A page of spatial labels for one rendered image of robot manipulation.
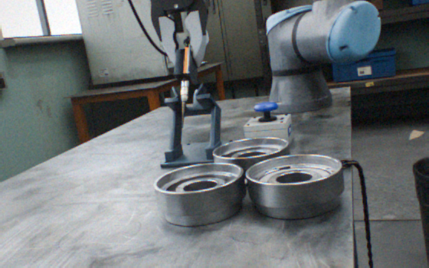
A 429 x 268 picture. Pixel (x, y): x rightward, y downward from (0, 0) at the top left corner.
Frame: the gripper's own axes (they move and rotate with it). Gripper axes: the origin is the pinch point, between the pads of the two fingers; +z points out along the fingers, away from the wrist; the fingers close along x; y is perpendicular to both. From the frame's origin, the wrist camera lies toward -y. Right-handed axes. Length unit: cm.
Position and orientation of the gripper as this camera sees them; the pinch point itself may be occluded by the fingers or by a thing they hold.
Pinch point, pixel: (186, 61)
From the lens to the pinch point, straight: 75.6
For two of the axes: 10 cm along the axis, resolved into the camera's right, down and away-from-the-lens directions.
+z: 1.5, 9.7, 1.9
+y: 2.8, -2.2, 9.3
